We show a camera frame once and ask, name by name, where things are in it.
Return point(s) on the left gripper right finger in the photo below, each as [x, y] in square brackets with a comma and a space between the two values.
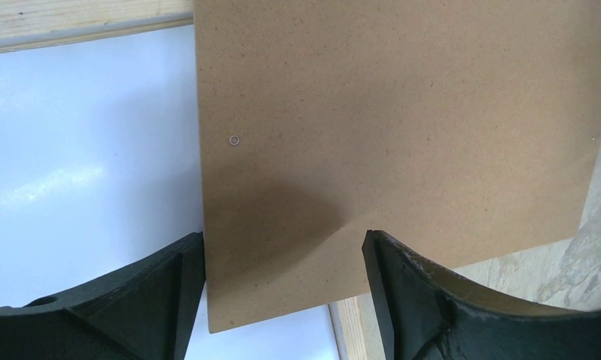
[427, 311]

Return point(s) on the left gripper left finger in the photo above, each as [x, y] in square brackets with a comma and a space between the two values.
[145, 310]

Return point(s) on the white wooden picture frame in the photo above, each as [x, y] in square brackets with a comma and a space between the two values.
[32, 25]

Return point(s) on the printed photo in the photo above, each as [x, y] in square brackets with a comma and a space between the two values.
[100, 167]

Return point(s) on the brown cardboard backing board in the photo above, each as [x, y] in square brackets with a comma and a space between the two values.
[465, 129]

